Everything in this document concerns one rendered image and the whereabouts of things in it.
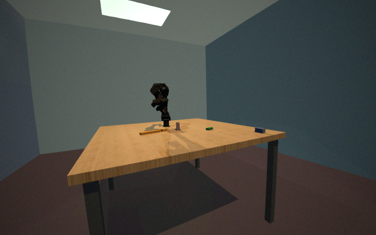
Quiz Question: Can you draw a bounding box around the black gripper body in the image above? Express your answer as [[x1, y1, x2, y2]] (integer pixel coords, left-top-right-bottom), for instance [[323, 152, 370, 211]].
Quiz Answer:
[[155, 95, 168, 111]]

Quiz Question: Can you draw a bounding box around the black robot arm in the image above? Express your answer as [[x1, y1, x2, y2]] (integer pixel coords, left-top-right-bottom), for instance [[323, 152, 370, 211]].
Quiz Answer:
[[150, 83, 171, 127]]

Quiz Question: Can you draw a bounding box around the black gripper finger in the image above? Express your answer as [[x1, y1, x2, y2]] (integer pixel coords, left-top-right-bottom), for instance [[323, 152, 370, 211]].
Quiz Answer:
[[158, 108, 165, 115], [161, 102, 168, 112]]

